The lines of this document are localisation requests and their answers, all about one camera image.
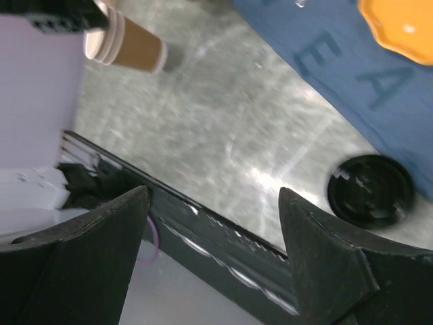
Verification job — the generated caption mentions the brown paper cups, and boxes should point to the brown paper cups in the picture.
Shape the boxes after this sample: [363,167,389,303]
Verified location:
[84,1,168,73]

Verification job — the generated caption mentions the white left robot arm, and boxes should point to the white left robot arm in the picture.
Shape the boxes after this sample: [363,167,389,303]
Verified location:
[1,1,108,244]

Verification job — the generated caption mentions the blue letter-print cloth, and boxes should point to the blue letter-print cloth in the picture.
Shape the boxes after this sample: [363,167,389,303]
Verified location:
[233,0,432,198]

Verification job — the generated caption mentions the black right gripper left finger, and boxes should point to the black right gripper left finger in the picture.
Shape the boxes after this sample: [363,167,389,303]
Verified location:
[1,186,150,324]

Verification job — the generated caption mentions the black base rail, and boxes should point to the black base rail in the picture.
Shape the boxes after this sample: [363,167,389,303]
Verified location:
[61,131,299,324]

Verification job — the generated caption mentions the orange dotted plate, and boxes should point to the orange dotted plate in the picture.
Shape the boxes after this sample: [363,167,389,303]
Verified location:
[357,0,432,66]

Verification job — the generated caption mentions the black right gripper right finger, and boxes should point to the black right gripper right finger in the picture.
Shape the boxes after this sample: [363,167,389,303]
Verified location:
[278,188,432,324]

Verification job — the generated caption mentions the black lid stack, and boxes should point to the black lid stack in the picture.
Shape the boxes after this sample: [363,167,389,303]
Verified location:
[327,154,416,230]

